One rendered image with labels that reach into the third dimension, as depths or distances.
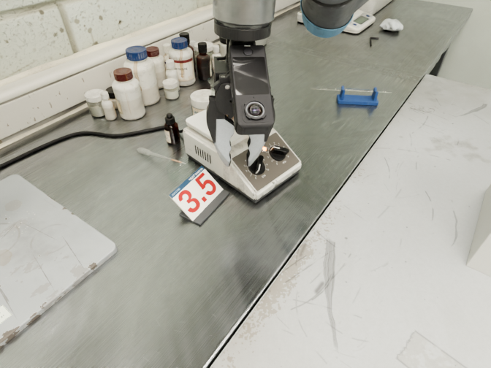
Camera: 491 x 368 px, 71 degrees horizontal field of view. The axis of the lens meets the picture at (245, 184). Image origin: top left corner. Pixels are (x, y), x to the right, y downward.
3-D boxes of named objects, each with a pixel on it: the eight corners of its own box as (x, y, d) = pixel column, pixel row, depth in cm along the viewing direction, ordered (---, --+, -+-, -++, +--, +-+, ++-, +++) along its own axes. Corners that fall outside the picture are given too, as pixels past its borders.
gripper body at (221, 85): (260, 93, 54) (267, 11, 46) (269, 121, 48) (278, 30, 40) (212, 93, 53) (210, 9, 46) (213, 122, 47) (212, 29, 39)
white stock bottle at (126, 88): (150, 109, 85) (141, 66, 77) (139, 122, 80) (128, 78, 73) (127, 106, 86) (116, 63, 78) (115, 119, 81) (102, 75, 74)
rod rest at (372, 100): (375, 99, 88) (378, 86, 86) (378, 106, 86) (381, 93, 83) (336, 97, 89) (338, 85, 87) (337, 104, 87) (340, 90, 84)
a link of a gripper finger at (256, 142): (261, 147, 59) (259, 97, 53) (267, 168, 54) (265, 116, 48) (243, 149, 59) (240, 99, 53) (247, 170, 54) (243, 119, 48)
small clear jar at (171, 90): (161, 97, 89) (158, 82, 86) (172, 92, 91) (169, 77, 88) (172, 101, 87) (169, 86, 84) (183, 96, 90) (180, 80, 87)
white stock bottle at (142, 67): (161, 93, 91) (153, 42, 82) (158, 106, 86) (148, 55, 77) (134, 93, 91) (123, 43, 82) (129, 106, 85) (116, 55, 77)
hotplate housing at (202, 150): (302, 172, 67) (306, 138, 61) (255, 207, 60) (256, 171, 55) (224, 128, 79) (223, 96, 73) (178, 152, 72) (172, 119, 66)
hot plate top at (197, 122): (272, 123, 65) (272, 119, 65) (226, 150, 59) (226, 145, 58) (229, 101, 72) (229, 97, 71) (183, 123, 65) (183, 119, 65)
